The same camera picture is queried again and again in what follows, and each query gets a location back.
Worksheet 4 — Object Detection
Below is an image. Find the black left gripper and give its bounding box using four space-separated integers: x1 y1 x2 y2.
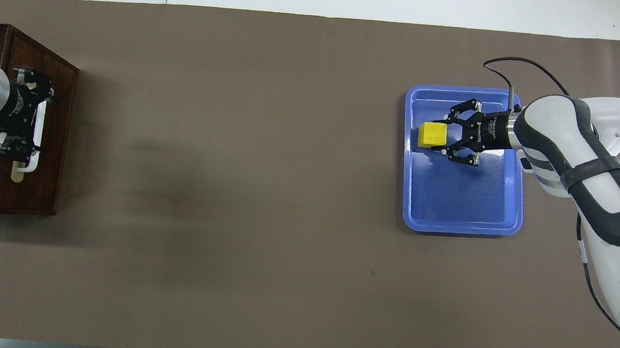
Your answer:
0 63 57 165

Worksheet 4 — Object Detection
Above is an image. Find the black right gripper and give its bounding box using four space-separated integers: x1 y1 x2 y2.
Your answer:
438 95 521 170

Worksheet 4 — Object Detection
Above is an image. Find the blue plastic tray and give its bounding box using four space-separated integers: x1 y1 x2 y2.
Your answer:
396 83 532 240

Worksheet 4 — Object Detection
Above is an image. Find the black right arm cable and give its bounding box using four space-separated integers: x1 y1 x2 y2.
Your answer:
464 54 620 334

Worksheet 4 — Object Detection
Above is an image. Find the yellow cube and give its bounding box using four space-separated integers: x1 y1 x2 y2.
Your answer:
418 121 450 151

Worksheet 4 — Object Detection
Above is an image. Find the brown paper table mat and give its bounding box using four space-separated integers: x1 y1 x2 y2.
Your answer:
0 0 620 348

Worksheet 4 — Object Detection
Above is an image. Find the white drawer handle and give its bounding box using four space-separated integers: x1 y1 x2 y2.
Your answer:
20 96 49 174

